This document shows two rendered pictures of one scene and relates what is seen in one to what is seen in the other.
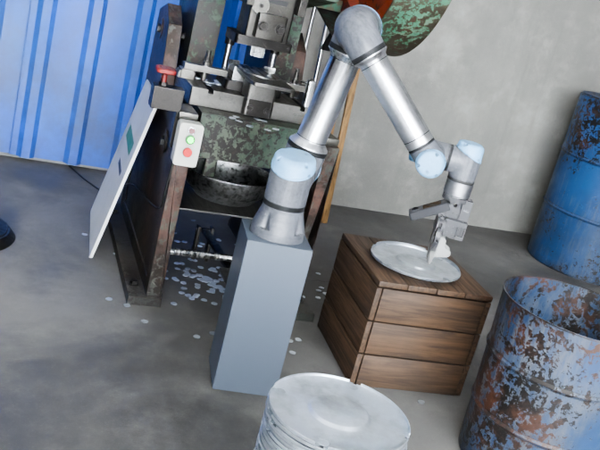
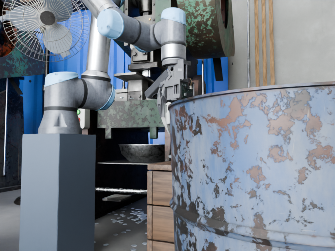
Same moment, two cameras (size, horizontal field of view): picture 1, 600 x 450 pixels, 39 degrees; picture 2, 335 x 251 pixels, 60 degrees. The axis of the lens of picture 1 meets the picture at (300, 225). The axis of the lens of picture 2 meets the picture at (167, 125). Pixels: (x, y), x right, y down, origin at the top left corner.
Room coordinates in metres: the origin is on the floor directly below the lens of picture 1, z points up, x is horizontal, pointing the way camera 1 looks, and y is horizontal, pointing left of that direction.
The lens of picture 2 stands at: (1.64, -0.93, 0.42)
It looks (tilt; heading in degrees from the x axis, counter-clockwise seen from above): 3 degrees up; 40
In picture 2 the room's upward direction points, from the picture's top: straight up
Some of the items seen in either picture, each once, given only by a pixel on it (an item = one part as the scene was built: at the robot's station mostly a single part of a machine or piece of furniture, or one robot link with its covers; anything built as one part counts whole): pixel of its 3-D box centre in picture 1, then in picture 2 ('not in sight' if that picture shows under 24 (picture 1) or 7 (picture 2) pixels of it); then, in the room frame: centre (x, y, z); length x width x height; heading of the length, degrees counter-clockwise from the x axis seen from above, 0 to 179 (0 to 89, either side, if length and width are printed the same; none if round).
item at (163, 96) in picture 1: (163, 113); not in sight; (2.58, 0.50, 0.62); 0.10 x 0.06 x 0.20; 111
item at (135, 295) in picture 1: (152, 137); (118, 138); (2.94, 0.59, 0.45); 0.92 x 0.12 x 0.90; 21
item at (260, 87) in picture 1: (261, 96); (134, 88); (2.75, 0.23, 0.72); 0.25 x 0.14 x 0.14; 21
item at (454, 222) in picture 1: (452, 216); (175, 81); (2.30, -0.41, 0.60); 0.09 x 0.08 x 0.12; 89
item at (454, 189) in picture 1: (457, 188); (174, 55); (2.31, -0.40, 0.68); 0.08 x 0.08 x 0.05
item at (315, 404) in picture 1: (339, 412); not in sight; (1.51, -0.17, 0.35); 0.29 x 0.29 x 0.01
